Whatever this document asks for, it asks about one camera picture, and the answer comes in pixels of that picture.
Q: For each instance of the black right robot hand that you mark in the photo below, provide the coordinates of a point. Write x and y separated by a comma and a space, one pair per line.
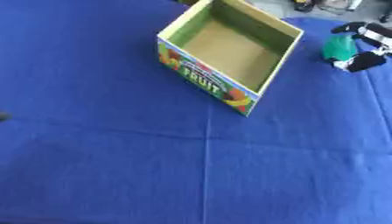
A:
368, 59

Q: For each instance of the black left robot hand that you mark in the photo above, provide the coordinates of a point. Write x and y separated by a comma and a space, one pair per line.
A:
3, 116

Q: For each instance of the green round toy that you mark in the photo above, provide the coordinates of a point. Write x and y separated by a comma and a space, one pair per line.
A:
339, 47

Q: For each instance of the open cardboard box green inside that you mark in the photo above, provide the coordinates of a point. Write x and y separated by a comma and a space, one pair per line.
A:
229, 52

